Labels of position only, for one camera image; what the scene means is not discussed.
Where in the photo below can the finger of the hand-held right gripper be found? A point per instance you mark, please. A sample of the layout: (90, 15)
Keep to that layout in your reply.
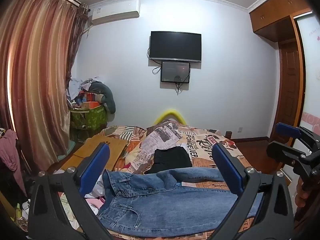
(282, 152)
(287, 129)

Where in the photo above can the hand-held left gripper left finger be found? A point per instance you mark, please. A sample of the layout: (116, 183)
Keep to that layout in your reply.
(96, 170)

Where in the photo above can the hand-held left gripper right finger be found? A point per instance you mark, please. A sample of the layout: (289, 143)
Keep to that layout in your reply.
(228, 170)

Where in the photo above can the black pants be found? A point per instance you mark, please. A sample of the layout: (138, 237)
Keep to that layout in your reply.
(170, 158)

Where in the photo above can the blue denim pants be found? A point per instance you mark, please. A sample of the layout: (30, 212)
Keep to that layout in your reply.
(162, 200)

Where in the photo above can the person's right hand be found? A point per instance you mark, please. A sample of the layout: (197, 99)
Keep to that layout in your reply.
(302, 197)

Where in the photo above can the wooden lap desk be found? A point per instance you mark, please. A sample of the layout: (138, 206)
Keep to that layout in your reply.
(117, 145)

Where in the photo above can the pale green plastic object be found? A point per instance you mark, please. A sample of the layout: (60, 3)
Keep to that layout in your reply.
(66, 150)

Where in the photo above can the printed blanket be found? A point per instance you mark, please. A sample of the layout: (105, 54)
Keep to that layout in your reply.
(200, 140)

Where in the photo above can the wooden door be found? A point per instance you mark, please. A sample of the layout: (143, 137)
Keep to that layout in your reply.
(287, 87)

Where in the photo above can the pile of printed papers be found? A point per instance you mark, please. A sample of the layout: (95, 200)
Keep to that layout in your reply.
(66, 205)

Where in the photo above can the patchwork bedsheet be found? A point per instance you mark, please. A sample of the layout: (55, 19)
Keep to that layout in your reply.
(130, 132)

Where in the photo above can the green storage box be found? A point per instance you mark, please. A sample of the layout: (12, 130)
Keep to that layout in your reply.
(92, 117)

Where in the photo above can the orange cardboard box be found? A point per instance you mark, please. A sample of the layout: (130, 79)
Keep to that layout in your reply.
(90, 105)

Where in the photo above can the grey plush pillow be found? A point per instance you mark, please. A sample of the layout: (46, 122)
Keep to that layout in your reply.
(107, 95)

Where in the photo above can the white crumpled cloth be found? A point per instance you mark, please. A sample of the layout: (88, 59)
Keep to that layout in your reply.
(75, 87)

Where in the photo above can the pink hanging cloth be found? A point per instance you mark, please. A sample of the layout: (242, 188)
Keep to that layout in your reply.
(10, 152)

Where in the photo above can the small black monitor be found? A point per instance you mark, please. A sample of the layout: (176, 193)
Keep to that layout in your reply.
(175, 71)

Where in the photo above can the wooden wardrobe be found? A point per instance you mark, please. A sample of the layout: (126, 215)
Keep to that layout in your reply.
(275, 12)

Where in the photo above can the striped pink curtain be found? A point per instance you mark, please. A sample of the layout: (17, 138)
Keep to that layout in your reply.
(37, 67)

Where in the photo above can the white air conditioner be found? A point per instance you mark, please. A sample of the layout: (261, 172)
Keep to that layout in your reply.
(115, 12)

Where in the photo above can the wooden bed post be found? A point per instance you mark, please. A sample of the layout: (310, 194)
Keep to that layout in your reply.
(228, 133)

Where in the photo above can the black wall television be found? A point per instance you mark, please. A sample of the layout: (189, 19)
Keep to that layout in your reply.
(175, 46)

